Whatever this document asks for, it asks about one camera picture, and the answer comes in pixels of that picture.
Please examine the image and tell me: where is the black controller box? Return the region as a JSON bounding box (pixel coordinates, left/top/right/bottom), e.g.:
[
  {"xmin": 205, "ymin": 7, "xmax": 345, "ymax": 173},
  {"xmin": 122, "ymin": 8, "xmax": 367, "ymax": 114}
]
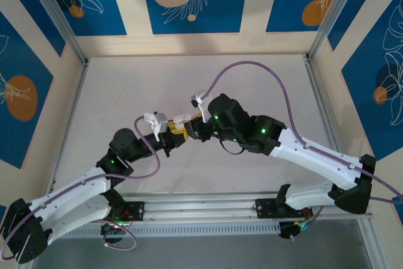
[
  {"xmin": 99, "ymin": 220, "xmax": 127, "ymax": 245},
  {"xmin": 278, "ymin": 220, "xmax": 315, "ymax": 242}
]

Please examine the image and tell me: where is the aluminium side rail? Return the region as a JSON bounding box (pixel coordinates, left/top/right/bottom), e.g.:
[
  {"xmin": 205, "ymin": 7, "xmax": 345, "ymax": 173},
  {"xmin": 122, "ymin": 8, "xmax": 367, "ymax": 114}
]
[
  {"xmin": 302, "ymin": 55, "xmax": 347, "ymax": 156},
  {"xmin": 47, "ymin": 59, "xmax": 91, "ymax": 200}
]

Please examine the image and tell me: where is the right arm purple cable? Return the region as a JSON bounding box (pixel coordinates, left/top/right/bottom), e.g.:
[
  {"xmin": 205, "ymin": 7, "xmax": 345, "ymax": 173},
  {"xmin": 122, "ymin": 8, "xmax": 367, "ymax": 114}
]
[{"xmin": 203, "ymin": 60, "xmax": 403, "ymax": 229}]

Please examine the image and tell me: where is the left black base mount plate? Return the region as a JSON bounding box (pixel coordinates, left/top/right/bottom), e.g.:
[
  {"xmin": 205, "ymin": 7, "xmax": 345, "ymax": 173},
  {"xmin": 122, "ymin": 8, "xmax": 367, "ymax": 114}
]
[{"xmin": 103, "ymin": 201, "xmax": 145, "ymax": 223}]

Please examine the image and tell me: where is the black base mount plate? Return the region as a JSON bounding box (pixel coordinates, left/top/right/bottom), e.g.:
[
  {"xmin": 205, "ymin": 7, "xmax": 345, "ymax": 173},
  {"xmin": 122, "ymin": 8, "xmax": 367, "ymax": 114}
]
[
  {"xmin": 253, "ymin": 198, "xmax": 314, "ymax": 220},
  {"xmin": 103, "ymin": 201, "xmax": 145, "ymax": 223}
]

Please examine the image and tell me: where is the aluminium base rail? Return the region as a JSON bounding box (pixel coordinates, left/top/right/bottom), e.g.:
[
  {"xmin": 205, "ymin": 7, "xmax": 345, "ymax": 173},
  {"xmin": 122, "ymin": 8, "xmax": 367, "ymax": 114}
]
[{"xmin": 121, "ymin": 190, "xmax": 374, "ymax": 223}]

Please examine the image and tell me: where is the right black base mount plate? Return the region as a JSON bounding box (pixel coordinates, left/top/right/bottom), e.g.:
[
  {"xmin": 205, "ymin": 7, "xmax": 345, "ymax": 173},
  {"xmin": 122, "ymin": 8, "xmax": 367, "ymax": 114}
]
[{"xmin": 253, "ymin": 198, "xmax": 314, "ymax": 220}]

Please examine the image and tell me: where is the grey slotted cable duct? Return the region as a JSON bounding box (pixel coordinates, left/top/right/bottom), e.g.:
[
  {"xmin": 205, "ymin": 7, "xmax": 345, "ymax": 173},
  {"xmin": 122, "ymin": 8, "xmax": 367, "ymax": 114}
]
[{"xmin": 65, "ymin": 220, "xmax": 281, "ymax": 239}]

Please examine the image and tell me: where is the aluminium frame post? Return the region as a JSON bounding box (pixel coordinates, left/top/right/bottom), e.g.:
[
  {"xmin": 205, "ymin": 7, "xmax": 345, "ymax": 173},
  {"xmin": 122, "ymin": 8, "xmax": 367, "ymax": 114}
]
[
  {"xmin": 307, "ymin": 0, "xmax": 368, "ymax": 62},
  {"xmin": 23, "ymin": 0, "xmax": 89, "ymax": 67}
]

